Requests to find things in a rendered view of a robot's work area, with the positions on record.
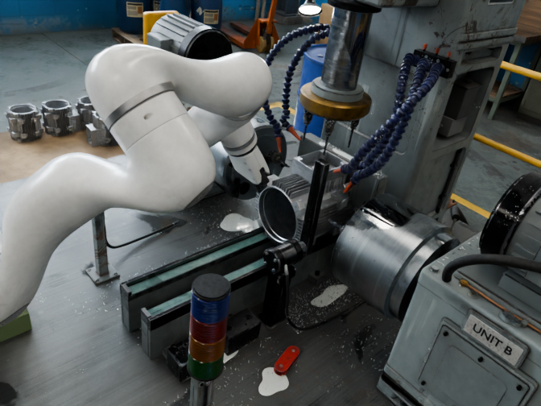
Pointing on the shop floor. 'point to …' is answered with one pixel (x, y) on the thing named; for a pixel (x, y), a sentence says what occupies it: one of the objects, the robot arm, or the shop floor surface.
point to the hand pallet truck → (262, 30)
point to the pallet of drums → (212, 18)
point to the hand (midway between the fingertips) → (259, 184)
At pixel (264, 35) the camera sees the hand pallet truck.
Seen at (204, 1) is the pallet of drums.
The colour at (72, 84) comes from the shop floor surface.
